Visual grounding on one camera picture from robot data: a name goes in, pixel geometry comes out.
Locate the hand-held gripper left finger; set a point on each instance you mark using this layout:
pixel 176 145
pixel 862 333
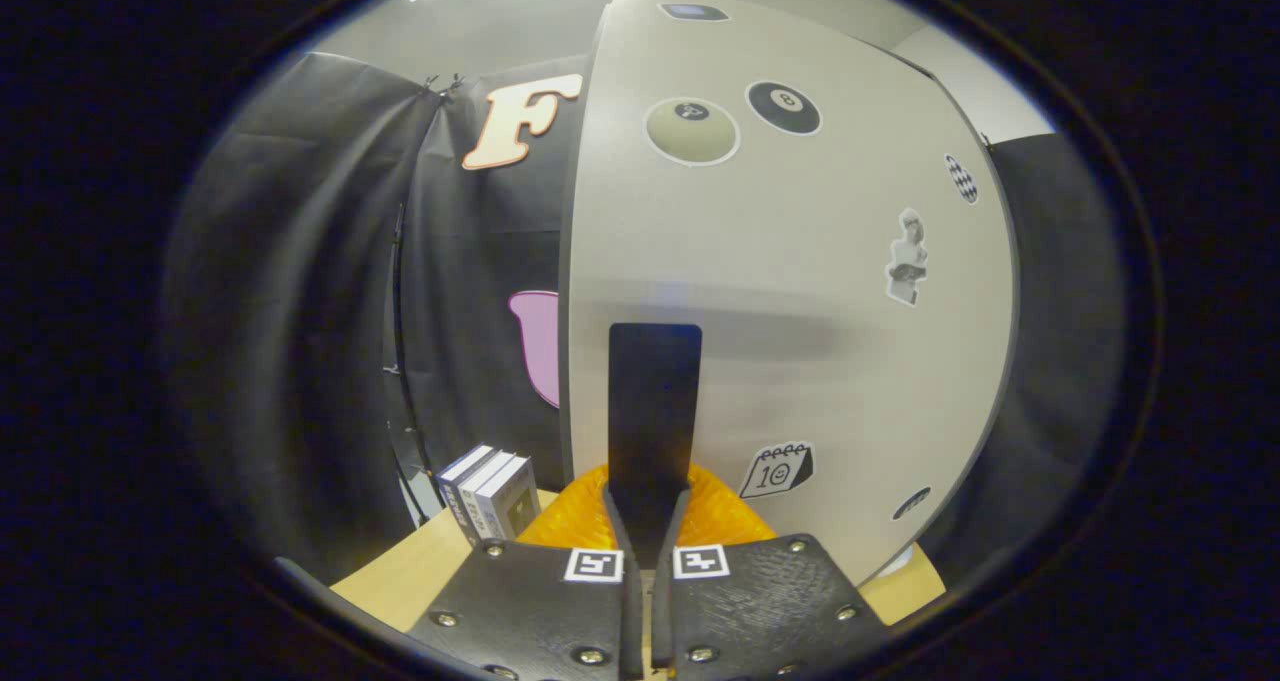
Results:
pixel 633 626

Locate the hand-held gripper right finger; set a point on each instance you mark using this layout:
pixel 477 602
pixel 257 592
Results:
pixel 662 621

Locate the grey cover book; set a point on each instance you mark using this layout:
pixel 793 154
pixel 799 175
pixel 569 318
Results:
pixel 515 506

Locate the white spine book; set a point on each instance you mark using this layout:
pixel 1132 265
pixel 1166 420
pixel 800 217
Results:
pixel 466 506

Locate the black backdrop cloth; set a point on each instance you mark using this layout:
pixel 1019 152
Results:
pixel 300 311

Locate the dark grey cabinet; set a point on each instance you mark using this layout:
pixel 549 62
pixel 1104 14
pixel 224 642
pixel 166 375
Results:
pixel 1012 291

